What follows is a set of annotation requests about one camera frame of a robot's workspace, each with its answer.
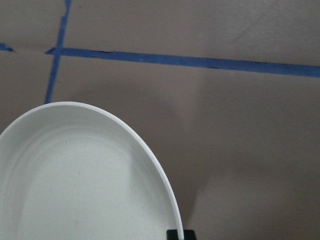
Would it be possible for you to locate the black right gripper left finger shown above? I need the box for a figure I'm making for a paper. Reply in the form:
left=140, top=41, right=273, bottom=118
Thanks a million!
left=166, top=229, right=178, bottom=240

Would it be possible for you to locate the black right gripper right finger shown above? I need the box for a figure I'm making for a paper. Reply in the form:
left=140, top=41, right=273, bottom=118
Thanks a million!
left=183, top=229, right=196, bottom=240

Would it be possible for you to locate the round cream plate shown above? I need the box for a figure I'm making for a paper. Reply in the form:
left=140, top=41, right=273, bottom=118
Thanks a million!
left=0, top=102, right=185, bottom=240

